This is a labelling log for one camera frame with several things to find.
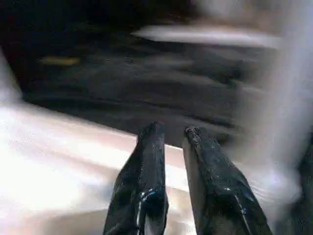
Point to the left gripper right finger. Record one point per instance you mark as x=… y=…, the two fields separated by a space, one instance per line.
x=220 y=195

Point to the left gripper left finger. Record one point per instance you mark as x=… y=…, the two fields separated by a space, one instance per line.
x=141 y=191

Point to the black table mat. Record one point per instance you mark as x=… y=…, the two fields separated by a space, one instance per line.
x=122 y=85

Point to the white plastic table top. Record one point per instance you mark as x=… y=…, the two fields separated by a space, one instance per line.
x=49 y=171

